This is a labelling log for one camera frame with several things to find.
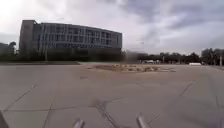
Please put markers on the row of dark trees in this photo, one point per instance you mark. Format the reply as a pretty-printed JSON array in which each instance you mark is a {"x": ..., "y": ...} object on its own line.
[{"x": 173, "y": 57}]

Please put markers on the clump of trees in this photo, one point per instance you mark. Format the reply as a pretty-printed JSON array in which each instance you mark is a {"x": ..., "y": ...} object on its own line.
[{"x": 8, "y": 50}]

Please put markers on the dark raised kerb strip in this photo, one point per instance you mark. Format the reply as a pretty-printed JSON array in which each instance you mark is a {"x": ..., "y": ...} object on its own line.
[{"x": 36, "y": 62}]

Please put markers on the white vehicle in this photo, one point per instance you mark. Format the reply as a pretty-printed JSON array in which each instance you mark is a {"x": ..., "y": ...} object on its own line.
[{"x": 195, "y": 63}]

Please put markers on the robot's own part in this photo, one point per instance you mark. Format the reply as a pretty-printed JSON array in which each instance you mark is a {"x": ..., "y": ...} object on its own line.
[
  {"x": 78, "y": 124},
  {"x": 142, "y": 122}
]

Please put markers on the sandy rubble patch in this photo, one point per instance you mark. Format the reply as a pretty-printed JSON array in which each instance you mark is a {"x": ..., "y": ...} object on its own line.
[{"x": 128, "y": 68}]

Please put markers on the grey paved plaza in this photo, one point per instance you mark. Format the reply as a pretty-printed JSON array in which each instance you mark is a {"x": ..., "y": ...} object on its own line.
[{"x": 66, "y": 87}]

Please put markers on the large curved glass-fronted building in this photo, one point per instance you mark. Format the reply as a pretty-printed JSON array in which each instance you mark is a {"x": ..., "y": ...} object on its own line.
[{"x": 70, "y": 37}]

